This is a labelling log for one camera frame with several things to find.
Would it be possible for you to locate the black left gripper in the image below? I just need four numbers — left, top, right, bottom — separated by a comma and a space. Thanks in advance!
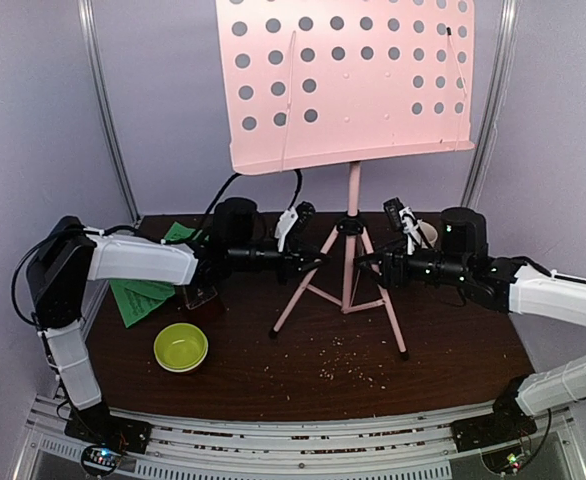
228, 238, 329, 285

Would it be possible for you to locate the brown wooden metronome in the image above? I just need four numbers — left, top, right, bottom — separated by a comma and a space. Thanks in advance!
183, 286, 226, 317

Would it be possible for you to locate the pink music stand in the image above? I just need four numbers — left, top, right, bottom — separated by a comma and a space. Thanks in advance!
214, 0, 477, 362

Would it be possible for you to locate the green sheet music page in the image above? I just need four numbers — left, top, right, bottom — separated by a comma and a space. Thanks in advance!
109, 279, 175, 328
160, 222, 195, 246

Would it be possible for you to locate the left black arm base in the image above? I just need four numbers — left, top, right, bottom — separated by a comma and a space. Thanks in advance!
61, 384, 152, 454

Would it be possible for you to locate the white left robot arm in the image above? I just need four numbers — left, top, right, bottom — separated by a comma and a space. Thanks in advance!
15, 197, 328, 444

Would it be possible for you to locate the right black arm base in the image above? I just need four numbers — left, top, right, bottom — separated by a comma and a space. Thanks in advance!
451, 376, 537, 452

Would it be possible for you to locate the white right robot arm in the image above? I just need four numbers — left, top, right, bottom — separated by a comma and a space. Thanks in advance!
354, 201, 586, 442

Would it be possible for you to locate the white floral ceramic mug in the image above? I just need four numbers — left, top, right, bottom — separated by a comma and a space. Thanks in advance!
418, 220, 438, 248

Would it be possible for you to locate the green plastic bowl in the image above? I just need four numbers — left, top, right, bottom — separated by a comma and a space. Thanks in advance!
153, 323, 209, 373

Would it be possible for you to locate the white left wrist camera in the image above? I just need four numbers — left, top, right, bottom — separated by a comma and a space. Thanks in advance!
274, 201, 316, 253

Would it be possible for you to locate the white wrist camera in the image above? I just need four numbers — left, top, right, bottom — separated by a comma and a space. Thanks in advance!
383, 197, 420, 255
274, 201, 316, 253

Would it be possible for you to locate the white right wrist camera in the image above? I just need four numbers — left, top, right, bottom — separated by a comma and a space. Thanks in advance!
383, 197, 420, 255

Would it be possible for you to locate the black braided left cable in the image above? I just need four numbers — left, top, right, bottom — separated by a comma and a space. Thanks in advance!
12, 168, 304, 326

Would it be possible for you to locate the right aluminium frame post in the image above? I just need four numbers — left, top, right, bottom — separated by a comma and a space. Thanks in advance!
461, 0, 521, 210

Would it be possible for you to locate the aluminium frame post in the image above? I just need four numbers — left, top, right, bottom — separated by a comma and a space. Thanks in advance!
77, 0, 141, 223
461, 0, 521, 210

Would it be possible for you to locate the left aluminium frame post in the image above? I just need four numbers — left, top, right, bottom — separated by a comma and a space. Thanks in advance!
77, 0, 141, 223

